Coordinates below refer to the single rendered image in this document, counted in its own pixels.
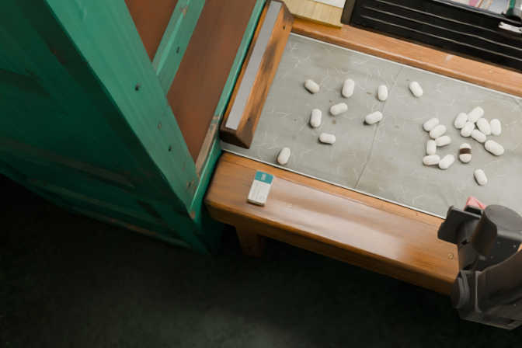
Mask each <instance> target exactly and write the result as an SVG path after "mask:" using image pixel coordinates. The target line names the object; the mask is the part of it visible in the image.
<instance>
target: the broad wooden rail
mask: <svg viewBox="0 0 522 348"><path fill-rule="evenodd" d="M257 170H259V171H261V172H266V173H269V174H271V175H274V179H273V183H272V186H271V188H270V192H269V195H268V197H267V200H266V204H265V206H263V205H259V204H255V203H253V202H250V201H248V195H249V191H250V189H251V186H252V183H253V180H254V178H255V175H256V171H257ZM203 201H204V204H205V206H206V208H207V210H208V212H209V214H210V216H211V218H212V219H213V220H215V221H220V222H223V223H225V224H229V225H232V226H235V227H237V228H241V229H245V230H247V231H251V232H254V233H256V234H259V235H263V236H266V237H268V238H273V239H276V240H278V241H281V242H285V243H287V244H290V245H294V246H297V247H300V248H303V249H307V250H309V251H312V252H316V253H318V254H321V255H324V256H328V257H331V258H333V259H337V260H340V261H343V262H345V263H349V264H352V265H355V266H359V267H362V268H364V269H367V270H371V271H374V272H376V273H381V274H385V275H388V276H390V277H393V278H395V279H398V280H402V281H405V282H408V283H411V284H415V285H417V286H420V287H424V288H426V289H429V290H432V291H436V292H439V293H442V294H446V295H448V296H450V292H451V289H452V285H453V283H454V281H455V279H456V277H457V275H458V273H459V264H458V247H457V245H455V244H452V243H449V242H445V241H443V240H440V239H439V238H438V237H437V231H438V229H439V227H440V225H441V223H442V222H444V220H445V219H442V218H439V217H435V216H433V215H429V214H425V213H423V212H419V211H415V210H413V209H410V208H407V207H403V206H400V205H397V204H393V203H390V202H388V201H384V200H380V199H378V198H374V197H370V196H368V195H365V194H362V193H358V192H355V191H352V190H348V189H345V188H342V187H339V186H335V185H332V184H329V183H325V182H323V181H319V180H317V179H313V178H310V177H307V176H303V175H300V174H297V173H294V172H290V171H287V170H284V169H280V168H277V167H274V166H271V165H267V164H265V163H262V162H257V161H255V160H252V159H249V158H245V157H242V156H239V155H235V154H232V153H229V152H226V151H225V152H223V153H222V154H221V156H220V157H219V159H218V160H217V163H216V165H215V167H214V171H213V173H212V176H211V180H210V182H209V184H208V187H207V190H206V193H205V195H204V198H203Z"/></svg>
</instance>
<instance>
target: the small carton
mask: <svg viewBox="0 0 522 348"><path fill-rule="evenodd" d="M273 179H274V175H271V174H269V173H266V172H261V171H259V170H257V171H256V175H255V178H254V180H253V183H252V186H251V189H250V191H249V195H248V201H250V202H253V203H255V204H259V205H263V206H265V204H266V200H267V197H268V195H269V192H270V188H271V186H272V183H273Z"/></svg>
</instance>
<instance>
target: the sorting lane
mask: <svg viewBox="0 0 522 348"><path fill-rule="evenodd" d="M347 79H351V80H353V81H354V88H353V94H352V95H351V96H349V97H345V96H344V95H343V93H342V91H343V86H344V82H345V81H346V80H347ZM307 80H312V81H313V82H314V83H315V84H317V85H318V87H319V90H318V91H317V92H311V91H310V90H309V89H307V88H306V87H305V81H307ZM411 82H417V83H418V84H419V87H420V88H421V89H422V90H423V94H422V95H421V96H419V97H416V96H414V95H413V93H412V91H411V89H410V88H409V84H410V83H411ZM381 85H384V86H386V88H387V91H388V98H387V99H386V100H384V101H382V100H380V99H379V98H378V88H379V86H381ZM340 103H345V104H346V105H347V110H346V112H344V113H340V114H337V115H333V114H332V113H331V108H332V106H335V105H338V104H340ZM477 107H480V108H482V109H483V111H484V113H483V115H482V117H480V118H484V119H486V120H487V122H488V123H489V126H490V122H491V121H492V120H494V119H497V120H498V121H499V122H500V126H501V132H500V134H499V135H493V134H492V133H490V134H488V135H486V136H485V137H486V140H485V141H484V142H479V141H477V140H476V139H474V138H473V137H472V136H471V135H469V136H467V137H464V136H463V135H462V134H461V130H462V128H463V127H462V128H456V127H455V125H454V122H455V120H456V119H457V117H458V114H460V113H465V114H466V115H468V114H469V113H470V112H471V111H473V109H475V108H477ZM316 109H317V110H320V111H321V113H322V116H321V123H320V124H319V126H317V127H313V126H312V125H311V123H310V120H311V112H312V111H313V110H316ZM376 111H379V112H381V114H382V118H381V120H379V121H377V122H375V123H373V124H368V123H367V122H366V116H367V115H369V114H372V113H374V112H376ZM431 118H437V119H438V120H439V124H438V125H443V126H445V128H446V130H445V133H444V134H442V135H441V136H439V137H443V136H448V137H449V138H450V139H451V142H450V143H449V144H446V145H441V146H437V145H436V152H435V155H438V156H439V157H440V160H441V159H443V158H444V157H445V156H446V155H453V156H454V162H453V163H452V164H451V165H450V166H448V167H447V168H446V169H442V168H440V166H439V162H438V163H437V164H434V165H425V164H424V163H423V159H424V158H425V157H426V156H429V155H428V154H427V153H426V144H427V142H428V141H430V140H432V141H435V140H436V139H437V138H432V137H431V136H430V130H425V129H424V128H423V125H424V124H425V122H427V121H428V120H430V119H431ZM480 118H479V119H480ZM438 125H437V126H438ZM321 134H332V135H334V136H335V138H336V140H335V142H334V143H332V144H330V143H326V142H322V141H320V135H321ZM487 141H495V142H496V143H497V144H499V145H501V146H502V147H503V150H504V151H503V153H502V154H501V155H494V154H493V153H492V152H490V151H488V150H486V149H485V143H486V142H487ZM462 144H469V145H470V146H471V150H472V157H471V159H470V161H468V162H463V161H462V160H461V159H460V156H459V149H460V146H461V145H462ZM283 148H289V149H290V150H291V154H290V156H289V158H288V160H287V162H286V163H285V164H280V163H279V162H278V161H277V158H278V156H279V154H280V151H281V150H282V149H283ZM225 151H226V152H229V153H232V154H235V155H239V156H242V157H245V158H249V159H252V160H255V161H257V162H262V163H265V164H267V165H271V166H274V167H277V168H280V169H284V170H287V171H290V172H294V173H297V174H300V175H303V176H307V177H310V178H313V179H317V180H319V181H323V182H325V183H329V184H332V185H335V186H339V187H342V188H345V189H348V190H352V191H355V192H358V193H362V194H365V195H368V196H370V197H374V198H378V199H380V200H384V201H388V202H390V203H393V204H397V205H400V206H403V207H407V208H410V209H413V210H415V211H419V212H423V213H425V214H429V215H433V216H435V217H438V218H442V219H445V218H446V216H447V211H448V209H449V207H450V206H451V205H454V208H457V209H460V210H464V208H465V205H466V203H467V200H468V198H469V197H470V196H472V197H474V198H475V199H477V200H478V201H480V202H481V203H483V204H485V205H486V206H488V205H491V204H498V205H502V206H504V207H508V208H510V209H512V210H513V211H516V212H517V213H518V214H519V215H520V216H521V217H522V98H520V97H517V96H512V95H509V94H506V93H503V92H498V91H496V90H492V89H487V88H484V87H481V86H478V85H473V84H471V83H467V82H463V81H460V80H457V79H454V78H449V77H446V76H443V75H438V74H435V73H432V72H429V71H424V70H421V69H418V68H414V67H410V66H408V65H404V64H399V63H397V62H394V61H389V60H385V59H383V58H379V57H375V56H372V55H369V54H364V53H361V52H358V51H355V50H351V49H347V48H345V47H340V46H336V45H333V44H330V43H326V42H322V41H320V40H315V39H312V38H309V37H304V36H301V35H298V34H295V33H290V35H289V37H288V40H287V43H286V46H285V48H284V52H283V54H282V57H281V59H280V63H279V65H278V68H277V71H276V74H275V76H274V79H273V82H272V84H271V86H270V90H269V93H268V95H267V97H266V102H265V104H264V106H263V110H262V112H261V115H260V118H259V122H258V124H257V127H256V131H255V133H254V136H253V139H252V143H251V146H250V149H245V148H241V147H238V146H235V145H233V144H228V143H225V144H224V148H223V152H225ZM478 169H481V170H482V171H483V172H484V174H485V177H486V178H487V183H486V184H484V185H481V184H479V182H478V180H477V179H476V177H475V171H476V170H478Z"/></svg>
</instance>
